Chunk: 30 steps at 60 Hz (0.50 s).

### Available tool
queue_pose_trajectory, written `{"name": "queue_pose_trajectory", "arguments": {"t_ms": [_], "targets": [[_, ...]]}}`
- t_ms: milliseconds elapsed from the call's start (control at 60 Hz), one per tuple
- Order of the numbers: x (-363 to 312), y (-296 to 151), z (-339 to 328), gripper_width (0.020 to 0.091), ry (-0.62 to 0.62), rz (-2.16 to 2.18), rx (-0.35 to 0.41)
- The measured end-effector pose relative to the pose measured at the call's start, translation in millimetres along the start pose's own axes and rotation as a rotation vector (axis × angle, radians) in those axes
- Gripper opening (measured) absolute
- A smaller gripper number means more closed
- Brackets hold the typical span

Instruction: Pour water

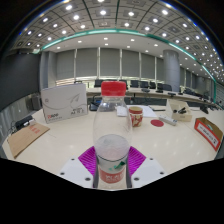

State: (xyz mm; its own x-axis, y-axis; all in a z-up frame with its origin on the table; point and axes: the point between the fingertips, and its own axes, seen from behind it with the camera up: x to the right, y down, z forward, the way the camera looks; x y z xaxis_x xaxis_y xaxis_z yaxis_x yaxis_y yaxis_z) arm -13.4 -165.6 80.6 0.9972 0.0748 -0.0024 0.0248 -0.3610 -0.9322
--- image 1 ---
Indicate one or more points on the black marker pen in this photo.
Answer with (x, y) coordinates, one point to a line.
(182, 110)

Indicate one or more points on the long curved conference desk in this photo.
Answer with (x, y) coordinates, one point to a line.
(156, 95)

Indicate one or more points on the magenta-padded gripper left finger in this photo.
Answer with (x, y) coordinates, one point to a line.
(74, 170)

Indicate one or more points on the row of black office chairs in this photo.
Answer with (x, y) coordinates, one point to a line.
(144, 84)

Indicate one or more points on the grey round pillar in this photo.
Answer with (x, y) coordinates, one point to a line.
(171, 71)

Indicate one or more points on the flat brown paper envelope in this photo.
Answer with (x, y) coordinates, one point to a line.
(26, 137)

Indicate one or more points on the red and cream mug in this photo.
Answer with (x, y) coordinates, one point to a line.
(136, 117)

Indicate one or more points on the clear red-capped water bottle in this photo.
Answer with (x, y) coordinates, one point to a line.
(112, 126)

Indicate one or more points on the group of ceiling lights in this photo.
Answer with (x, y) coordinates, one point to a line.
(102, 12)

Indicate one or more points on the cardboard box with red label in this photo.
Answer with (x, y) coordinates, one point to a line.
(207, 132)

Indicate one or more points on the black box-shaped device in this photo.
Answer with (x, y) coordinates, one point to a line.
(23, 122)

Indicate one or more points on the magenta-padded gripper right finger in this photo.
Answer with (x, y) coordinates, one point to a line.
(148, 170)

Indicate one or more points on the small black device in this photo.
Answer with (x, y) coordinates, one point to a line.
(204, 109)

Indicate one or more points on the large white printed box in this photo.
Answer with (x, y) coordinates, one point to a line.
(63, 103)

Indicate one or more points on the flat round red coaster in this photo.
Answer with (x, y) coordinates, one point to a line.
(157, 123)

